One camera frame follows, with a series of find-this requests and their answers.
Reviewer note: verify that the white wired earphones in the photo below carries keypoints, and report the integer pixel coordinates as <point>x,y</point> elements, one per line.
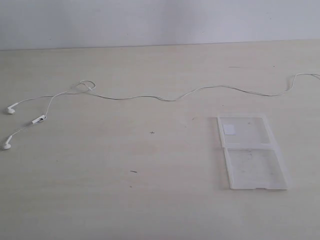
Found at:
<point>88,87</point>

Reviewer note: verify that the clear plastic open case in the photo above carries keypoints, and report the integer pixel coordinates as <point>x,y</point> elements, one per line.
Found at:
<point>252,156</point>

